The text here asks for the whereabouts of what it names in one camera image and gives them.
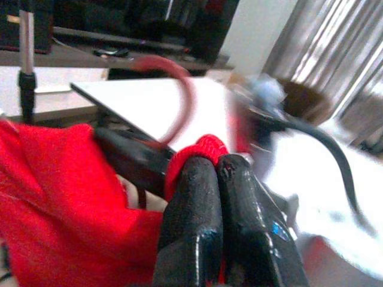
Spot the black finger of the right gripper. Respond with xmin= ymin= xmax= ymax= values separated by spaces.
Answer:
xmin=94 ymin=127 xmax=178 ymax=199

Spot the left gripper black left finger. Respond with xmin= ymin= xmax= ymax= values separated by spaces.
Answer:
xmin=152 ymin=155 xmax=226 ymax=287

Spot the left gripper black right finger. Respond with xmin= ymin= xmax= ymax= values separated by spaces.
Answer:
xmin=217 ymin=154 xmax=311 ymax=287

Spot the red t-shirt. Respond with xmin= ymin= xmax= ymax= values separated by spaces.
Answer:
xmin=0 ymin=121 xmax=237 ymax=287

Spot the red plastic clothes hanger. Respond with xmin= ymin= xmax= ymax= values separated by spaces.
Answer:
xmin=134 ymin=55 xmax=195 ymax=144

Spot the black television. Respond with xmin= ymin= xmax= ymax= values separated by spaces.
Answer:
xmin=52 ymin=0 xmax=240 ymax=65

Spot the metal clothes rack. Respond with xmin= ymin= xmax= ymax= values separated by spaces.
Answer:
xmin=17 ymin=0 xmax=37 ymax=123

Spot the light grey curtain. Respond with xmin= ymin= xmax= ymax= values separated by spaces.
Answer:
xmin=263 ymin=0 xmax=383 ymax=135

